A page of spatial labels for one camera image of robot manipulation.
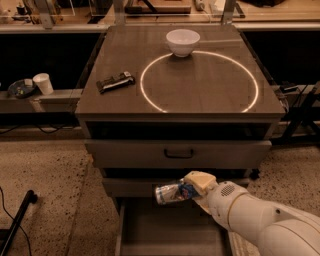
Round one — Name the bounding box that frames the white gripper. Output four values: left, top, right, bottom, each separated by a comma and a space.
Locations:
184, 171, 248, 231

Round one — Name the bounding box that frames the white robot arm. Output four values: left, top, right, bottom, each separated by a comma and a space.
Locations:
184, 171, 320, 256

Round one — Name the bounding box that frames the open bottom drawer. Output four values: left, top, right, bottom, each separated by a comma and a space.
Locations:
115, 198, 235, 256

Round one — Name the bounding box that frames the grey drawer cabinet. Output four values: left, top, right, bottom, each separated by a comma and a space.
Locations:
75, 23, 286, 256

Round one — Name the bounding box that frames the black stand at right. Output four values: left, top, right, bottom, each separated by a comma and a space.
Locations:
273, 81, 320, 145

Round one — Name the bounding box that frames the dark snack bar wrapper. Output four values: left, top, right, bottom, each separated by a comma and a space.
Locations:
96, 71, 135, 94

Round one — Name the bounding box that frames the white ceramic bowl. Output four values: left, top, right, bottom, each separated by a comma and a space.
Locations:
166, 29, 200, 57

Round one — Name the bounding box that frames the grey side ledge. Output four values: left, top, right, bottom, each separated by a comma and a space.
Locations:
0, 89, 82, 114

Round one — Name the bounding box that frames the black pole on floor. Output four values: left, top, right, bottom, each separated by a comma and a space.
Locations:
0, 190, 38, 256

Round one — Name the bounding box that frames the white paper cup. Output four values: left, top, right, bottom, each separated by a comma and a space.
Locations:
33, 73, 53, 95

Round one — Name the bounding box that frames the dark round plate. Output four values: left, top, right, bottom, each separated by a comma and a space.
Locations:
7, 79, 36, 99

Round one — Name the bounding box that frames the back workbench shelf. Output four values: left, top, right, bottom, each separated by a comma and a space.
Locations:
0, 0, 320, 31

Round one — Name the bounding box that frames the middle drawer with handle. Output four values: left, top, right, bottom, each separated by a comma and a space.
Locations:
101, 177, 251, 198

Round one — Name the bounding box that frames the drawer with handle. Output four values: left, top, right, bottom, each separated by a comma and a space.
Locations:
85, 140, 271, 170
101, 177, 251, 198

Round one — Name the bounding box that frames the top drawer with handle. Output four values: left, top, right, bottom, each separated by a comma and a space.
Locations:
85, 140, 271, 170

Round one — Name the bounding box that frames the black floor cable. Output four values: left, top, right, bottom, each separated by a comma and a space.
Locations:
0, 185, 34, 256

